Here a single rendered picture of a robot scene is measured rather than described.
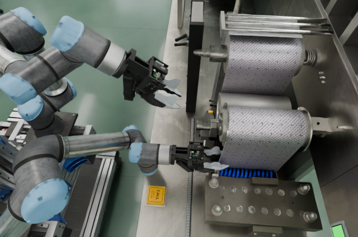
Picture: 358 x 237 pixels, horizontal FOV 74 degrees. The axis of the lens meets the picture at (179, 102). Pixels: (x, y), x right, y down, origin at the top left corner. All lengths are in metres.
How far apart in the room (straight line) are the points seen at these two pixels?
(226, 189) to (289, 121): 0.35
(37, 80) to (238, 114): 0.56
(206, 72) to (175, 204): 0.76
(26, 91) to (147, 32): 2.62
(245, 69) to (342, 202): 0.48
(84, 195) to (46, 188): 1.16
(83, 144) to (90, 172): 1.06
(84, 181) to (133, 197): 0.40
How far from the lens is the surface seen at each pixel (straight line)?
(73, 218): 1.89
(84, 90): 2.67
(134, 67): 0.59
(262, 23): 0.88
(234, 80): 0.91
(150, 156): 0.88
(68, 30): 0.57
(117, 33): 3.22
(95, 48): 0.57
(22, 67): 0.66
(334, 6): 0.98
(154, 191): 1.06
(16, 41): 1.01
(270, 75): 0.91
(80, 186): 1.94
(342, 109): 0.84
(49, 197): 0.75
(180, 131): 1.19
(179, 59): 1.50
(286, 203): 1.01
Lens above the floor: 1.94
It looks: 55 degrees down
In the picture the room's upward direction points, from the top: straight up
